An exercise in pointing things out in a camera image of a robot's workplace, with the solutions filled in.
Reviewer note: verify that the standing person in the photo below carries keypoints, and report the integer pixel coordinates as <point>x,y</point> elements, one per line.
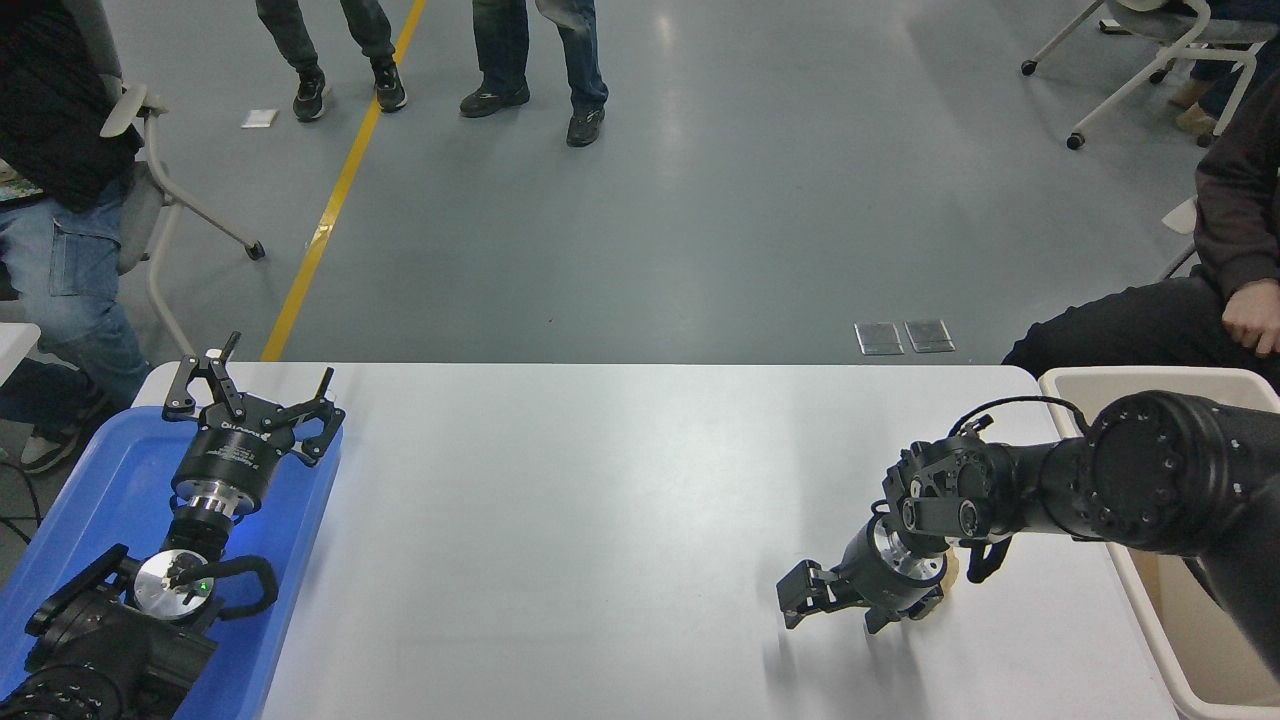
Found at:
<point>310,95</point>
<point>580,70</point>

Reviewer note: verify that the large pale plastic bin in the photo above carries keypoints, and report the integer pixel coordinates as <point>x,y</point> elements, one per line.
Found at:
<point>1065,380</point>

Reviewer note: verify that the silver floor plate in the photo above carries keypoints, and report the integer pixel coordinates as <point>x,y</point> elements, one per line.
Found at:
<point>929,335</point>
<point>879,338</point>

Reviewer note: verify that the blue plastic tray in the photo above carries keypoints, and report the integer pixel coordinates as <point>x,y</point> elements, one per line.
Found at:
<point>110,470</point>

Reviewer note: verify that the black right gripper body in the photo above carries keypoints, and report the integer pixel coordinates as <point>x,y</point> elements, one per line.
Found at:
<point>868,580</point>

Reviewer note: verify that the seated person's hand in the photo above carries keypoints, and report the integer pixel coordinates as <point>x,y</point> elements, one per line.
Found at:
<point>1255,315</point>

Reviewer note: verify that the tan paper ball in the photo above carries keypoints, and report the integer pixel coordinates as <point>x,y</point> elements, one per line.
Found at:
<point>952,572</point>

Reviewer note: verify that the white side table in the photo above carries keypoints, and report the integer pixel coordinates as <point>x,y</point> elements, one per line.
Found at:
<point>15,345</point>

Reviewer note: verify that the seated person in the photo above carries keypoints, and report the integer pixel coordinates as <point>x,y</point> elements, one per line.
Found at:
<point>1240,200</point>
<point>60,260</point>
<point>1196,120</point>

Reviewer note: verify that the white chair seat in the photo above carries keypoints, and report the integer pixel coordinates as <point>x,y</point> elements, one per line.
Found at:
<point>1184,215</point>

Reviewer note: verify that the grey chair on castors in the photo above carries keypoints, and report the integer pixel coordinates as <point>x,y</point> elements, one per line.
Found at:
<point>130,108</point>
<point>1180,25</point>

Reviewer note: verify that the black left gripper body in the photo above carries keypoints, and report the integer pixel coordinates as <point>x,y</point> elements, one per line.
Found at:
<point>232,455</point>

